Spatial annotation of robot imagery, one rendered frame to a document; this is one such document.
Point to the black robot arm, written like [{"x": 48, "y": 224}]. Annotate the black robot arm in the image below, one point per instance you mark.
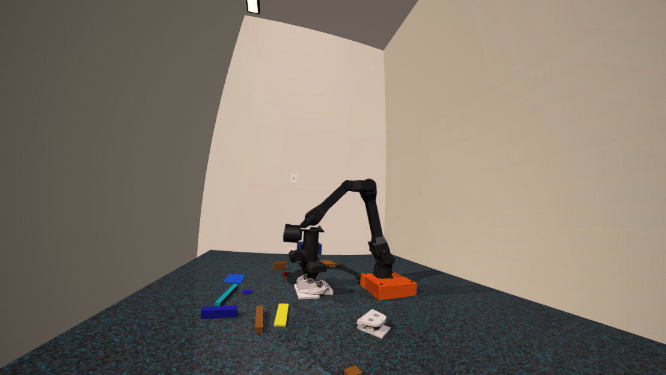
[{"x": 378, "y": 245}]

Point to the teal long thin bar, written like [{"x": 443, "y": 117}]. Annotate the teal long thin bar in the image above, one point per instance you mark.
[{"x": 226, "y": 295}]

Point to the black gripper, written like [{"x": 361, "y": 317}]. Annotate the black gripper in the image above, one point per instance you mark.
[{"x": 313, "y": 266}]

